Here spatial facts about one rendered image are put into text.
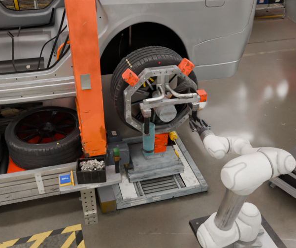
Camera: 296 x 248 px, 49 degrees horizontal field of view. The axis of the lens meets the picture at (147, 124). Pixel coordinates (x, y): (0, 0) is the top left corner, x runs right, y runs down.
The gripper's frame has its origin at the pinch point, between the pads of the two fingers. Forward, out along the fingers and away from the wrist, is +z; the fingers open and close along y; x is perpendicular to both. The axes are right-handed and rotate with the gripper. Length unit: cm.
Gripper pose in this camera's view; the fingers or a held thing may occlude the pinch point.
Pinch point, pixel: (193, 118)
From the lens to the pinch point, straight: 226.5
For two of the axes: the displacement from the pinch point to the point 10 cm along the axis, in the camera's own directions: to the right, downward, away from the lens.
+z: -2.7, -5.5, 7.9
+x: 0.1, -8.2, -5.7
